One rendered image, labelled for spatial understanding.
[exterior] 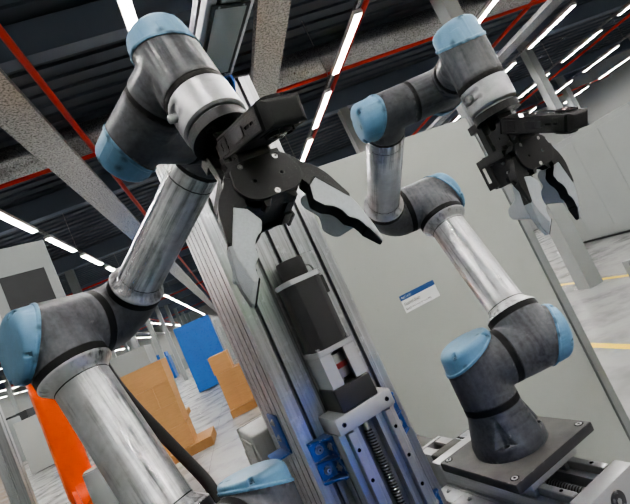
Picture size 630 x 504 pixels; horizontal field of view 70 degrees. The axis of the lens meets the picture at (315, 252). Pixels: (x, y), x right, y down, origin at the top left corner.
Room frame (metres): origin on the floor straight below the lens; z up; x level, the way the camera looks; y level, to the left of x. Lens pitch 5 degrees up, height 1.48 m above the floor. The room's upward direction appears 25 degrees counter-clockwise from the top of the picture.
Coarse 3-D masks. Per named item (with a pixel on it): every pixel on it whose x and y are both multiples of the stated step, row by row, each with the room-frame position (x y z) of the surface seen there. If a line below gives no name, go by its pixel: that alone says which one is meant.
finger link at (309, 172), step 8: (296, 160) 0.45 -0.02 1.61; (304, 168) 0.45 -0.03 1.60; (312, 168) 0.45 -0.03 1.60; (304, 176) 0.45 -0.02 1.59; (312, 176) 0.45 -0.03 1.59; (320, 176) 0.45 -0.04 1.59; (328, 176) 0.46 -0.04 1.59; (304, 184) 0.45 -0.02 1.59; (328, 184) 0.45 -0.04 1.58; (336, 184) 0.45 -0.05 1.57; (304, 192) 0.46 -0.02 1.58; (344, 192) 0.45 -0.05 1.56
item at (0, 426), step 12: (0, 408) 1.06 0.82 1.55; (0, 420) 1.03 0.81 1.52; (0, 432) 1.02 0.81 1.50; (0, 444) 1.02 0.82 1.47; (12, 444) 1.05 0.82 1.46; (12, 456) 1.03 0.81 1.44; (12, 468) 1.02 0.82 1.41; (24, 468) 1.06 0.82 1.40; (24, 480) 1.04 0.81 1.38; (24, 492) 1.02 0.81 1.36
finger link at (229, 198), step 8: (224, 184) 0.41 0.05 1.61; (232, 184) 0.41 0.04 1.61; (224, 192) 0.41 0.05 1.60; (232, 192) 0.41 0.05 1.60; (224, 200) 0.40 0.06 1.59; (232, 200) 0.41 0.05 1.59; (240, 200) 0.41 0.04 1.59; (248, 200) 0.42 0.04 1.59; (224, 208) 0.40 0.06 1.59; (232, 208) 0.40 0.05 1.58; (224, 216) 0.40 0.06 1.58; (232, 216) 0.40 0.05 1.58; (224, 224) 0.39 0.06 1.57; (232, 224) 0.40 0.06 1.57; (224, 232) 0.39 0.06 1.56
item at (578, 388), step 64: (448, 128) 2.30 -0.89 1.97; (512, 192) 2.37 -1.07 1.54; (384, 256) 2.05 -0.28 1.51; (512, 256) 2.30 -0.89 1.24; (384, 320) 1.99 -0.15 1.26; (448, 320) 2.11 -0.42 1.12; (576, 320) 2.37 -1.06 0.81; (448, 384) 2.05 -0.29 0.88; (576, 384) 2.30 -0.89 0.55; (576, 448) 2.24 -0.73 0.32
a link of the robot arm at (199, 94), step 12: (192, 84) 0.44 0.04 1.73; (204, 84) 0.44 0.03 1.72; (216, 84) 0.45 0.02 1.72; (228, 84) 0.47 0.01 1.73; (180, 96) 0.44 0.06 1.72; (192, 96) 0.44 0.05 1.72; (204, 96) 0.44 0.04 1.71; (216, 96) 0.44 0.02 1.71; (228, 96) 0.45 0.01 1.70; (168, 108) 0.46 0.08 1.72; (180, 108) 0.44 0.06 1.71; (192, 108) 0.44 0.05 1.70; (204, 108) 0.44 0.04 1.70; (168, 120) 0.45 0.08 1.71; (180, 120) 0.45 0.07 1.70; (192, 120) 0.44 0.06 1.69; (180, 132) 0.46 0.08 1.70
